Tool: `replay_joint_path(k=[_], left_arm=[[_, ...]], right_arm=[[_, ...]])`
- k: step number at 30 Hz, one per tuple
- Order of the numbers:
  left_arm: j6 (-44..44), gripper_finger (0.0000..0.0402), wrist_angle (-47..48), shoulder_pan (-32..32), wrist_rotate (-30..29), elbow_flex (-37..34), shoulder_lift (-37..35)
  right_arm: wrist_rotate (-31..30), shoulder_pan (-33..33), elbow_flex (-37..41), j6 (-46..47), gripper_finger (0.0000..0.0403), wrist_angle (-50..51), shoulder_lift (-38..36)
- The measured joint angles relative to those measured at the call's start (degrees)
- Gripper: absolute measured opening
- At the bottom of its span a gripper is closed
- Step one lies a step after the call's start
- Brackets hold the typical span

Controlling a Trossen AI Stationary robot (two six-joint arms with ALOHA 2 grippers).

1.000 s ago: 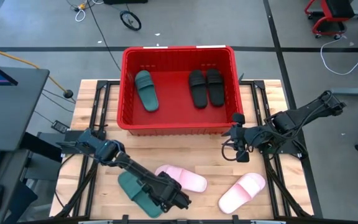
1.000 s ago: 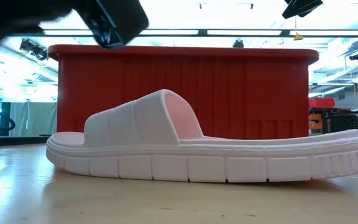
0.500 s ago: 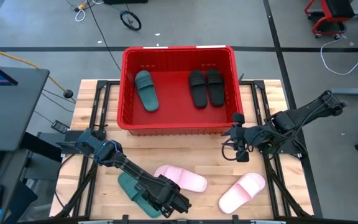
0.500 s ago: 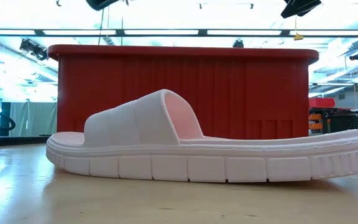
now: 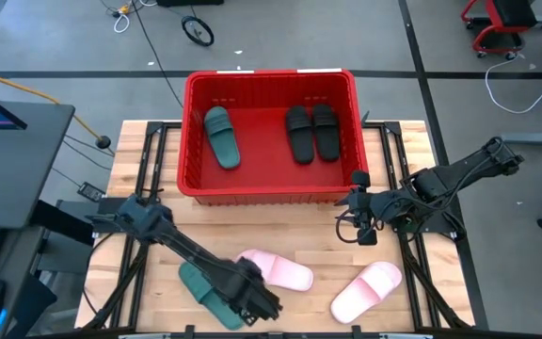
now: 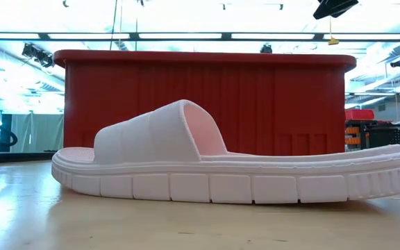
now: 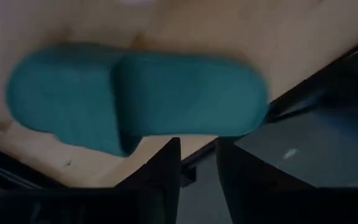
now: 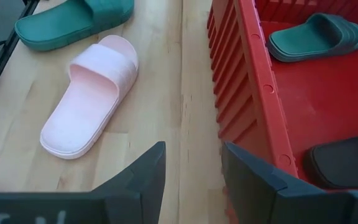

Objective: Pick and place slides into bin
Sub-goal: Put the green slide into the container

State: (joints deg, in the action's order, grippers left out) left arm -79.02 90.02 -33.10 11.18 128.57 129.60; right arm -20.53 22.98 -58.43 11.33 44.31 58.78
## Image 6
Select pink rubber slide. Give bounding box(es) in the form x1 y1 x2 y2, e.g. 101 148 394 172
51 99 400 205

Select black ceiling spotlight cluster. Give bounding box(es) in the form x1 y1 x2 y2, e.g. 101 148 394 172
21 42 55 69

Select grey curtain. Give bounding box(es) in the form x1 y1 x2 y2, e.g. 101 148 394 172
10 112 65 153

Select red plastic bin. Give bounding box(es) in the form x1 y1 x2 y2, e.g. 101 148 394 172
53 49 358 157

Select black ceiling truss beam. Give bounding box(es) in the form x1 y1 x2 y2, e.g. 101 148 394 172
0 31 400 43

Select black storage shelf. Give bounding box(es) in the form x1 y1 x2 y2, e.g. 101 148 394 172
344 119 400 153

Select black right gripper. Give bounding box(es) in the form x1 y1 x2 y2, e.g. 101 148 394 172
312 0 360 20

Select small red storage bin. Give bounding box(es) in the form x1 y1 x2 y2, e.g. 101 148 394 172
344 108 376 122

